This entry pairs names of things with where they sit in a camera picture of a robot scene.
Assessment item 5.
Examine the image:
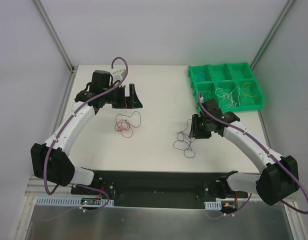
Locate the orange red cable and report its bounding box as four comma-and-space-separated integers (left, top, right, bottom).
116, 119, 134, 139

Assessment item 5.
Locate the white cable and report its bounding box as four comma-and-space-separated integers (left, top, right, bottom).
215, 87, 241, 109

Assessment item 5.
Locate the blue cable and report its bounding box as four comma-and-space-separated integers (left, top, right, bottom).
193, 69, 209, 82

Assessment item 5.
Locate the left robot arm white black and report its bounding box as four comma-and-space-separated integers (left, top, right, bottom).
30, 68, 143, 195

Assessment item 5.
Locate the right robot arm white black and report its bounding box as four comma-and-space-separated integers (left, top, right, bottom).
189, 99, 300, 206

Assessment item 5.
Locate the green compartment bin tray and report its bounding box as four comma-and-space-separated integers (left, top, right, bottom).
187, 62, 265, 112

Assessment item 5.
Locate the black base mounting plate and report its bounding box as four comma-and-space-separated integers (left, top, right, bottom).
70, 169, 250, 208

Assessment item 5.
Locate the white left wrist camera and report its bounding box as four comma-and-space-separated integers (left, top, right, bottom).
111, 69, 126, 81

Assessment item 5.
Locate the aluminium frame post left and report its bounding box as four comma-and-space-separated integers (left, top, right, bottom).
31, 0, 75, 73

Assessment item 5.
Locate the aluminium frame post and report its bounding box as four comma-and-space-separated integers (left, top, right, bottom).
31, 0, 75, 73
250, 0, 297, 71

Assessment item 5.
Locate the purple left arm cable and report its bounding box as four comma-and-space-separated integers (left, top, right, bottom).
43, 57, 129, 196

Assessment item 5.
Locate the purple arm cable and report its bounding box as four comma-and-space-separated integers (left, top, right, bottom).
43, 57, 129, 196
198, 91, 308, 215

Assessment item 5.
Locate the right white cable duct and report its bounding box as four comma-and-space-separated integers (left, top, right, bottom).
204, 200, 222, 211

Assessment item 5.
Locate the white cable duct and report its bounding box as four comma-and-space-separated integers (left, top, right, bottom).
36, 196, 114, 208
204, 200, 222, 211

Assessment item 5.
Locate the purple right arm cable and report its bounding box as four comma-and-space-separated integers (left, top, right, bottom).
198, 91, 308, 215

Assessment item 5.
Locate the aluminium frame post right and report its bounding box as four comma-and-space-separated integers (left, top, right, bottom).
250, 0, 297, 71

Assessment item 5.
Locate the left white cable duct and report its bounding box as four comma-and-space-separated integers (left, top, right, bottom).
36, 196, 114, 208

